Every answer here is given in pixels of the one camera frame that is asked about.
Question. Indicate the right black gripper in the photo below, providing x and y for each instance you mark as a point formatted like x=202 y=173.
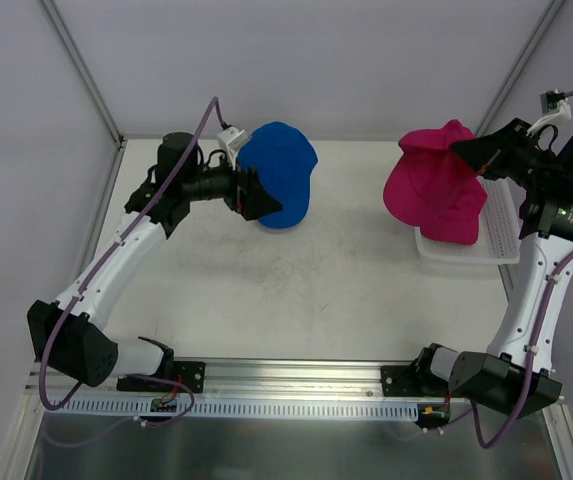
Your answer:
x=508 y=148

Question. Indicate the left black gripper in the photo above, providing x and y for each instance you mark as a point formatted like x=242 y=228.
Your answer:
x=243 y=192

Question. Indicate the pink cap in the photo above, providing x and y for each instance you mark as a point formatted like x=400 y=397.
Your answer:
x=428 y=176
x=459 y=223

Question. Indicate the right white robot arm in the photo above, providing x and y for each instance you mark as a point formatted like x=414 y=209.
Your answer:
x=513 y=374

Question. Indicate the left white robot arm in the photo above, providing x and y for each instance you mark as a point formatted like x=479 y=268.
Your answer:
x=68 y=332

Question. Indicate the white plastic basket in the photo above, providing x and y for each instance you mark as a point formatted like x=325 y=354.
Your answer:
x=498 y=241

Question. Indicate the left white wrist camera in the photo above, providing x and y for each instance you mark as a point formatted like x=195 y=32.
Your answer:
x=231 y=141

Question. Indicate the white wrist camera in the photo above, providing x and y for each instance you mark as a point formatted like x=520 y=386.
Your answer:
x=231 y=141
x=555 y=110

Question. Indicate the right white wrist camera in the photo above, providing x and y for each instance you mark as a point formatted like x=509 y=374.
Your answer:
x=555 y=110

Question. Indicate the right aluminium frame post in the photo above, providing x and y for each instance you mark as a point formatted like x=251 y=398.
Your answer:
x=545 y=22

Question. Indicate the aluminium frame post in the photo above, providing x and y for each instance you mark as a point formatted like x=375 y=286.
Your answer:
x=74 y=55
x=545 y=22

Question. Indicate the aluminium mounting rail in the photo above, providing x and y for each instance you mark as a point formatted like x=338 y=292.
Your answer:
x=291 y=380

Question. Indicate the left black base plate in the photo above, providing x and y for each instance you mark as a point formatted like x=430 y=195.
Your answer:
x=190 y=373

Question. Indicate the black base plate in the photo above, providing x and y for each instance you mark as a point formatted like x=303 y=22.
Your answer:
x=401 y=381
x=190 y=373

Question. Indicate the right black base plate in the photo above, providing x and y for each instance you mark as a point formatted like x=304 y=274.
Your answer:
x=401 y=381

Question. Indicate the white slotted cable duct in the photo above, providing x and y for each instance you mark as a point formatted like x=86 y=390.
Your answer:
x=244 y=408

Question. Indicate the left aluminium frame post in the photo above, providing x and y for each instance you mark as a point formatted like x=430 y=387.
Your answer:
x=74 y=55

